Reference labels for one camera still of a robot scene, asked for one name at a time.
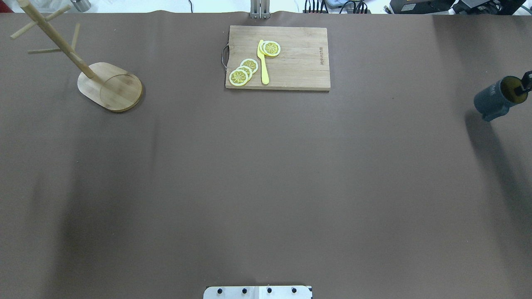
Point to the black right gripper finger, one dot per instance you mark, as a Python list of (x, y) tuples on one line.
[(526, 83)]

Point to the dark blue cup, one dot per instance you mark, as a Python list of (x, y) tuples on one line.
[(497, 99)]

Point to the wooden cup storage rack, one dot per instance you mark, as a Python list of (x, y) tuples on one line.
[(112, 87)]

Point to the small metal cup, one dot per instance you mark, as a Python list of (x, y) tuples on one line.
[(81, 5)]

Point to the wooden cutting board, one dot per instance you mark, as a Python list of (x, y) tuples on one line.
[(302, 65)]

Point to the lemon slice top pair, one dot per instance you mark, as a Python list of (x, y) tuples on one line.
[(271, 48)]

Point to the yellow plastic knife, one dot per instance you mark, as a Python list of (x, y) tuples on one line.
[(264, 72)]

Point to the lemon slice under knife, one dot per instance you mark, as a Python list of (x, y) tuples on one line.
[(261, 48)]

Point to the lemon slice far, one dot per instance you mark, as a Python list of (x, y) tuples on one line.
[(250, 63)]

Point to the lemon slice middle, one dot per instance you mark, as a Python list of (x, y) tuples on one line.
[(248, 71)]

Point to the lemon slice near edge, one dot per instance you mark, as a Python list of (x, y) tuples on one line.
[(238, 78)]

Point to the aluminium frame post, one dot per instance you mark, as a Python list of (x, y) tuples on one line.
[(260, 9)]

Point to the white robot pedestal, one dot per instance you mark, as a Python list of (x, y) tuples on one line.
[(259, 292)]

